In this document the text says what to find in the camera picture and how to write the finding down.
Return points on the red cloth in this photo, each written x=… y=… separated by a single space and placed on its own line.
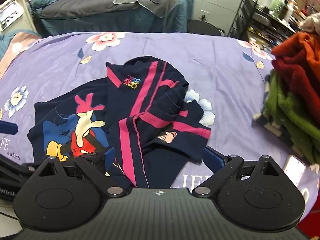
x=311 y=225

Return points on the dark checked cloth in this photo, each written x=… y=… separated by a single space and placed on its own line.
x=272 y=125

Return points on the black round stool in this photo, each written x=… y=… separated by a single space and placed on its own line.
x=203 y=27

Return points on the white cloth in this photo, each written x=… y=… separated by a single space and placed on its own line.
x=311 y=22

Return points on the dark grey blanket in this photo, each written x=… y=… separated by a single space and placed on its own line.
x=87 y=7

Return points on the wall outlet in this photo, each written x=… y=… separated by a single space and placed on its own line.
x=203 y=17

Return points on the green fleece garment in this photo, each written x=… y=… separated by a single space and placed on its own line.
x=290 y=110

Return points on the white control panel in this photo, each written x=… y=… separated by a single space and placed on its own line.
x=10 y=15

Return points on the white bottle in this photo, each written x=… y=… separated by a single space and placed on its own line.
x=290 y=8

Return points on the orange knit sweater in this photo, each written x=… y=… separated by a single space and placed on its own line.
x=302 y=47

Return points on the white smartphone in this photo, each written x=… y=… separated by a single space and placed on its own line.
x=294 y=170

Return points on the teal blue sheet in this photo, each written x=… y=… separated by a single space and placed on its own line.
x=10 y=38

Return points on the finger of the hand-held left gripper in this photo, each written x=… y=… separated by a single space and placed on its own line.
x=8 y=128

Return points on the purple floral bedsheet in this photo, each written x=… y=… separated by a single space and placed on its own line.
x=175 y=52

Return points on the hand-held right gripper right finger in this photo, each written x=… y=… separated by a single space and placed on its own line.
x=213 y=158

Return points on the black metal shelf rack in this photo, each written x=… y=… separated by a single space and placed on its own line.
x=246 y=10

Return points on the teal quilted bed cover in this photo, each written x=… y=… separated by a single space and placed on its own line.
x=182 y=7

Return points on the navy cartoon print t-shirt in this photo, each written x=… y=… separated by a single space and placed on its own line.
x=62 y=120

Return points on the navy pink-striped garment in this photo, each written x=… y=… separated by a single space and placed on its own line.
x=155 y=100

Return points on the green translucent bottle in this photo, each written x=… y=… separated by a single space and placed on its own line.
x=278 y=3

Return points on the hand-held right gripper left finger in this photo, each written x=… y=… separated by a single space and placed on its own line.
x=109 y=153

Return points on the red knit sweater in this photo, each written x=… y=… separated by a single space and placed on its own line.
x=297 y=80

